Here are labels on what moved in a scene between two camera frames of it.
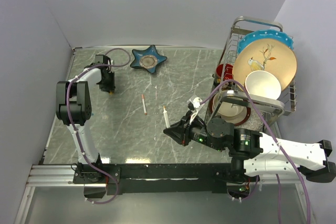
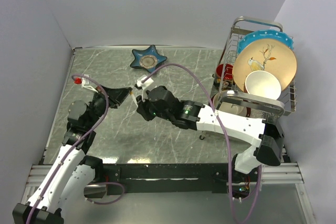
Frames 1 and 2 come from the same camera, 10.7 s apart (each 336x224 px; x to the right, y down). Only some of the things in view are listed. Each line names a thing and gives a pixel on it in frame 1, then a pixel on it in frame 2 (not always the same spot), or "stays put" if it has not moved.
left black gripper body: [108, 84] → [99, 106]
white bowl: [263, 84] stays put
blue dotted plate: [268, 34] stays put
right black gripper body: [197, 130] → [149, 110]
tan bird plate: [268, 55] stays put
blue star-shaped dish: [148, 59] stays put
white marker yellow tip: [166, 117] → [134, 98]
